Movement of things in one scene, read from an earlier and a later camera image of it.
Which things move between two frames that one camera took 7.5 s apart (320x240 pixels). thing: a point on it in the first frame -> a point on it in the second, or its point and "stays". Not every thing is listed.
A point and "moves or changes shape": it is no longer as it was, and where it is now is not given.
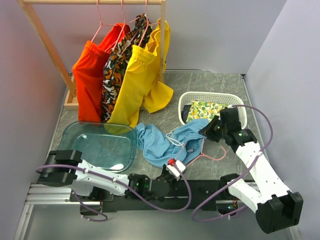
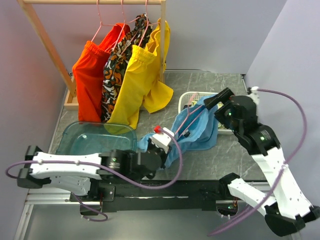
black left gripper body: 173,183 -> 151,146
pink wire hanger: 202,154 -> 191,101
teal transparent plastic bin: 109,146 stays
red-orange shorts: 88,68 stays
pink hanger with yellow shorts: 146,27 stays
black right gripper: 207,131 -> 223,95
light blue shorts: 184,143 moves or changes shape
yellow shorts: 144,84 stays
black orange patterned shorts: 140,32 stays
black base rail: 187,195 stays
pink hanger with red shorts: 101,23 stays
